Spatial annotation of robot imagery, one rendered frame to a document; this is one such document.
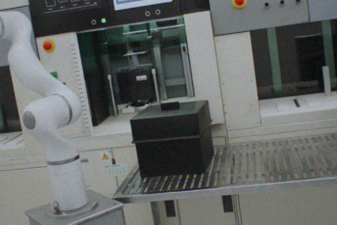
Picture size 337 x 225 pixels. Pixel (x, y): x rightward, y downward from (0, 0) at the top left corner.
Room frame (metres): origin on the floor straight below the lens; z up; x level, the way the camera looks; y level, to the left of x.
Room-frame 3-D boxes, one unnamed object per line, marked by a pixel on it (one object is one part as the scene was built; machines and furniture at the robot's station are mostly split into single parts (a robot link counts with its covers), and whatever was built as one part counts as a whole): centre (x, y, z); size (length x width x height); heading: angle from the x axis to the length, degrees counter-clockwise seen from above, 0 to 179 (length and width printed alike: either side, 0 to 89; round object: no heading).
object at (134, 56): (3.03, 0.17, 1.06); 0.24 x 0.20 x 0.32; 80
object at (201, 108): (2.08, 0.00, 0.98); 0.29 x 0.29 x 0.13; 74
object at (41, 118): (1.72, 0.43, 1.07); 0.19 x 0.12 x 0.24; 145
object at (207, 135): (2.08, 0.00, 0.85); 0.28 x 0.28 x 0.17; 74
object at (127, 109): (3.03, 0.17, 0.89); 0.22 x 0.21 x 0.04; 170
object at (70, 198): (1.75, 0.41, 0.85); 0.19 x 0.19 x 0.18
